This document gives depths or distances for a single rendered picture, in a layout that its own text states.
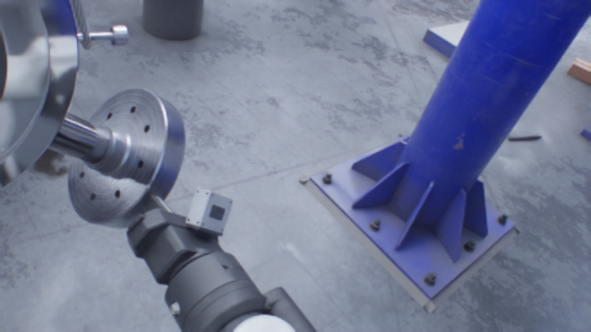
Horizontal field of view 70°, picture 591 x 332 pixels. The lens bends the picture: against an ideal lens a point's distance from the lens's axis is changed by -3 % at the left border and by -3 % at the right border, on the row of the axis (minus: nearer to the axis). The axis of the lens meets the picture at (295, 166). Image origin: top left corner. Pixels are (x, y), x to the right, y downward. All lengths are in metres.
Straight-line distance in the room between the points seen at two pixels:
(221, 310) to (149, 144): 0.26
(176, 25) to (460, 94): 1.77
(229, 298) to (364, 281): 1.31
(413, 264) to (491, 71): 0.79
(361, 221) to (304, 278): 0.38
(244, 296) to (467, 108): 1.29
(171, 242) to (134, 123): 0.21
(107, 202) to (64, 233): 1.11
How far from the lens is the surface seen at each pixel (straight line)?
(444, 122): 1.67
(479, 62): 1.56
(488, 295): 1.97
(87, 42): 0.51
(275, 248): 1.69
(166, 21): 2.78
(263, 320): 0.41
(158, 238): 0.49
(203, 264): 0.46
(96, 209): 0.63
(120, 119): 0.66
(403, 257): 1.82
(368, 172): 2.05
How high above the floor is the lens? 1.34
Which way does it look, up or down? 41 degrees down
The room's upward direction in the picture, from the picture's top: 17 degrees clockwise
